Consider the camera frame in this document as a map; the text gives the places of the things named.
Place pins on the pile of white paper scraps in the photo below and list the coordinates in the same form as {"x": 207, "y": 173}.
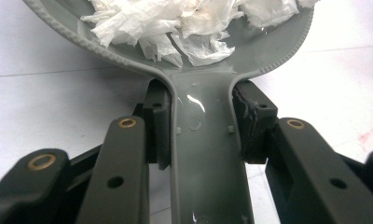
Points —
{"x": 181, "y": 28}

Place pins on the grey dustpan with orange edge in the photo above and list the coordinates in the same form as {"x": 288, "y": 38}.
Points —
{"x": 206, "y": 140}

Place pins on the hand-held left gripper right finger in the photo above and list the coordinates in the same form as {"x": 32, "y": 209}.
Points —
{"x": 302, "y": 174}

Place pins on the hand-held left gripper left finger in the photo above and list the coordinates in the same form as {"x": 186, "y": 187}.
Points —
{"x": 125, "y": 174}

